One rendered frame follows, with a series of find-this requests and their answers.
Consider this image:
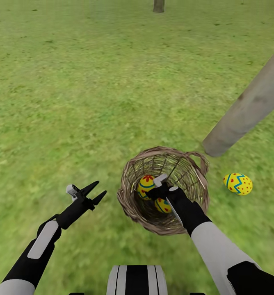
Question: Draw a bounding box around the easter egg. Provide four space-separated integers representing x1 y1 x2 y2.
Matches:
137 174 155 200
224 173 252 195
154 198 173 214

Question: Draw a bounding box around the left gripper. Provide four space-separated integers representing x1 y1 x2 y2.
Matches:
65 181 107 222

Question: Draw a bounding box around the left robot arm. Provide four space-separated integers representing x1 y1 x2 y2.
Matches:
0 181 107 295

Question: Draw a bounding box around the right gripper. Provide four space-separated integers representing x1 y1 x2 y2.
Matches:
145 182 168 201

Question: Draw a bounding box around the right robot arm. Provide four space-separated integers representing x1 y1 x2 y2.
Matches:
145 173 274 295

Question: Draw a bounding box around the wicker basket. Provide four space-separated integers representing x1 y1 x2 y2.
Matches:
116 146 210 236

